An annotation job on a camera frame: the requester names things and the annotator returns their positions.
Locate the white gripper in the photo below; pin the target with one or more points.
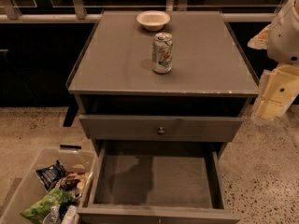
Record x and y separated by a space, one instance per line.
286 37

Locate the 7up soda can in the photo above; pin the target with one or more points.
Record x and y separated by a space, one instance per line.
162 53

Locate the grey drawer cabinet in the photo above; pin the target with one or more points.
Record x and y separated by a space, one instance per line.
187 83

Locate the open grey middle drawer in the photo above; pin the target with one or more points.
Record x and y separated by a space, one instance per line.
156 183

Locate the grey top drawer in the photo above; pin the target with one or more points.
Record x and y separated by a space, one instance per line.
160 128

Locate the white paper bowl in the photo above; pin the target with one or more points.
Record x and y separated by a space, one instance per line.
153 20

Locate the brown snack bag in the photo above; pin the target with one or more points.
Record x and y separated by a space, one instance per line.
73 180

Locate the dark blue snack bag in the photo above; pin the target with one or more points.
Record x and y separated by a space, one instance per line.
51 174

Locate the clear plastic bottle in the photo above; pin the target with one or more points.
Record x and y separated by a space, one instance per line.
53 217

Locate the white metal railing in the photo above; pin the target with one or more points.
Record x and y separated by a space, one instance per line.
90 10

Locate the clear plastic storage bin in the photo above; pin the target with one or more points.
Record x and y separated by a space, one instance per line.
31 189

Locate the green chip bag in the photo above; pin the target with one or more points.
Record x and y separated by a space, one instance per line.
38 211

